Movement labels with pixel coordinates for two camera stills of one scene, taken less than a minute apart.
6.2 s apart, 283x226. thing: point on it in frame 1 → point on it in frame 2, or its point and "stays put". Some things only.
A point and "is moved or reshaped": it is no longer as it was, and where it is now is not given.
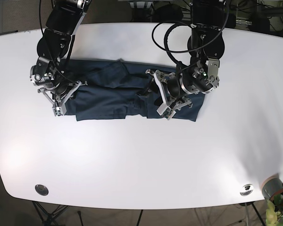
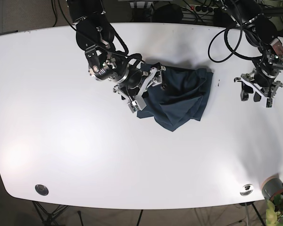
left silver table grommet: (41, 189) stays put
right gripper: (170, 87) → (265, 84)
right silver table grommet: (246, 189) stays put
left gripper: (59, 97) → (137, 79)
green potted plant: (279, 210) stays put
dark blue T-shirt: (111, 90) is moved or reshaped
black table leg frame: (48, 219) stays put
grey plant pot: (273, 186) stays put
